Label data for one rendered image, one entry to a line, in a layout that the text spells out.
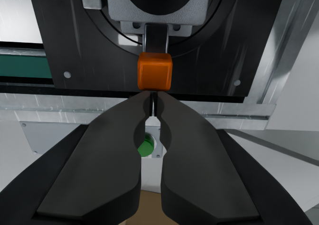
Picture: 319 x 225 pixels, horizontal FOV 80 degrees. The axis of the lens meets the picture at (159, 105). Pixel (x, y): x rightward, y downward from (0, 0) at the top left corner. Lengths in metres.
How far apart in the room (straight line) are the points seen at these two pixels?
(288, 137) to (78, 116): 1.80
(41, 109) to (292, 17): 0.33
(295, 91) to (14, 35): 0.47
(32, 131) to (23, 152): 0.22
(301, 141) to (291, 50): 1.78
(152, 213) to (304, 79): 0.45
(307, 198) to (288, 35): 0.58
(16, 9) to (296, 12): 0.32
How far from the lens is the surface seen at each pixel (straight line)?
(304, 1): 0.26
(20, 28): 0.32
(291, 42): 0.27
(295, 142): 2.02
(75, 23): 0.23
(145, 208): 0.56
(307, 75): 0.44
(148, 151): 0.30
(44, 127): 0.33
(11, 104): 0.32
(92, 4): 0.18
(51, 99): 0.29
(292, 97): 0.45
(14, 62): 0.30
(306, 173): 0.65
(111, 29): 0.20
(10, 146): 0.56
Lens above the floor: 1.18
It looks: 57 degrees down
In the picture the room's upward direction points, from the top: 179 degrees clockwise
